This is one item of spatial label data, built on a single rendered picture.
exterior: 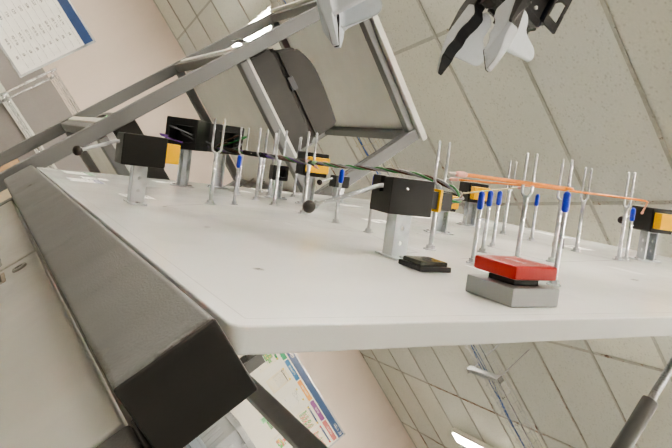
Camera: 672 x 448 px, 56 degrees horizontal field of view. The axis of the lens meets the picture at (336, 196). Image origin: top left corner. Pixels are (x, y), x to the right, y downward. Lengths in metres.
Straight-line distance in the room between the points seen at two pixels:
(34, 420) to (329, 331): 0.21
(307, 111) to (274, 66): 0.16
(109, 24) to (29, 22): 0.87
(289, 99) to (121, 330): 1.44
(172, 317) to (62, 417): 0.11
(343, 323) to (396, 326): 0.04
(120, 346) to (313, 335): 0.11
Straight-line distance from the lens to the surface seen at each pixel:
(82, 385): 0.50
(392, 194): 0.69
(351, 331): 0.41
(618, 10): 3.25
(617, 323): 0.60
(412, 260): 0.66
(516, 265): 0.54
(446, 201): 0.74
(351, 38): 2.00
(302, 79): 1.84
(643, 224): 1.17
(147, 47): 8.39
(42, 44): 8.25
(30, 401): 0.53
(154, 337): 0.39
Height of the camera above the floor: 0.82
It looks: 22 degrees up
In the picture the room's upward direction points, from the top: 56 degrees clockwise
